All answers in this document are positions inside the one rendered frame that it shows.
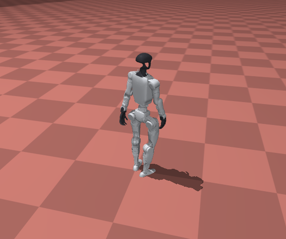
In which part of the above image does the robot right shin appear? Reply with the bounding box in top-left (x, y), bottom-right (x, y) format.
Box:
top-left (143, 146), bottom-right (154, 174)

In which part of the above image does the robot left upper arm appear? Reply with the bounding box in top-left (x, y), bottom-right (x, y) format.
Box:
top-left (125, 71), bottom-right (135, 96)

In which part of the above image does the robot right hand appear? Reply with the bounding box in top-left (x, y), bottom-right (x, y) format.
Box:
top-left (159, 116), bottom-right (166, 129)

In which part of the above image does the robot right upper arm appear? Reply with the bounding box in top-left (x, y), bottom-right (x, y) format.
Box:
top-left (148, 78), bottom-right (161, 106)

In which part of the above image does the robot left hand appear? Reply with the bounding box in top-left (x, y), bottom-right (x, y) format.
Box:
top-left (119, 107), bottom-right (128, 125)

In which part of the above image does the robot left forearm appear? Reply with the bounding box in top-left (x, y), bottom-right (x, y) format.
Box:
top-left (120, 93), bottom-right (130, 111)

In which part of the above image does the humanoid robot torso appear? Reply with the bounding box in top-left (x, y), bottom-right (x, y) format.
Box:
top-left (132, 69), bottom-right (153, 123)

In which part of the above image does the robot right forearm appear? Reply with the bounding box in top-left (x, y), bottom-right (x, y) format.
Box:
top-left (156, 99), bottom-right (166, 119)

